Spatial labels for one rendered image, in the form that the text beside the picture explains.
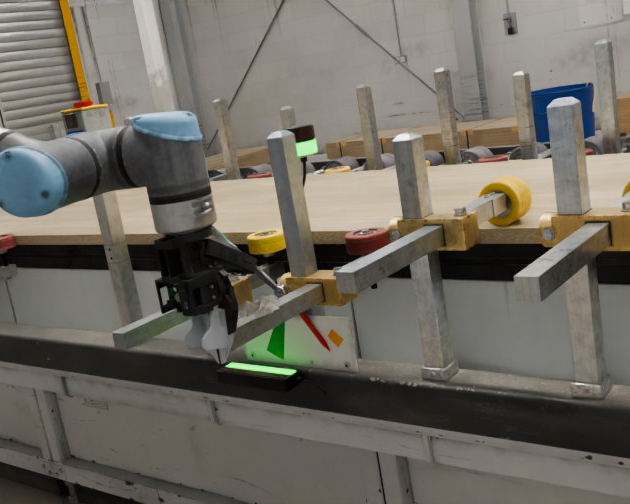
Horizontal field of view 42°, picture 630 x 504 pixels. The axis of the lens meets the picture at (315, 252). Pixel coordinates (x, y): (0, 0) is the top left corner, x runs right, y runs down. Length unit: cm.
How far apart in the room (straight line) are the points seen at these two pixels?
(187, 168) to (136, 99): 1019
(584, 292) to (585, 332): 6
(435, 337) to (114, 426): 138
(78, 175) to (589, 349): 74
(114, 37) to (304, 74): 254
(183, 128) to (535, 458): 74
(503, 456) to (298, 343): 41
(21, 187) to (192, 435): 128
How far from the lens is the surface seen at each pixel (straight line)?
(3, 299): 267
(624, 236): 116
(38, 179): 109
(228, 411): 175
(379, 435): 152
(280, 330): 152
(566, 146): 116
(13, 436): 302
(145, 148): 116
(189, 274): 118
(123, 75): 1125
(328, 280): 141
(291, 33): 1057
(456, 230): 125
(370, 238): 152
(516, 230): 145
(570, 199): 117
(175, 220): 116
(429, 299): 132
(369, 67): 993
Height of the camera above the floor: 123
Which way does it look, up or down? 13 degrees down
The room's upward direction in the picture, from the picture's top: 10 degrees counter-clockwise
